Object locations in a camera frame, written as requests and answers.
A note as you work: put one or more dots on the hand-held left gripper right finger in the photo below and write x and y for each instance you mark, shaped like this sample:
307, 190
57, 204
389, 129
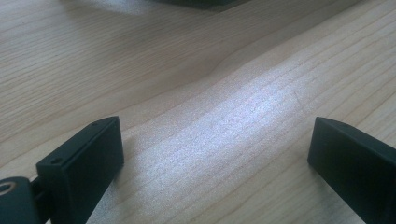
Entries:
355, 168

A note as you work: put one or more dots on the black corner shelf rack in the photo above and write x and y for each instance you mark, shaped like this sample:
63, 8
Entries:
199, 2

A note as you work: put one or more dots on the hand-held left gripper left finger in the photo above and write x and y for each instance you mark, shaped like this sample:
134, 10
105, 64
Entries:
84, 168

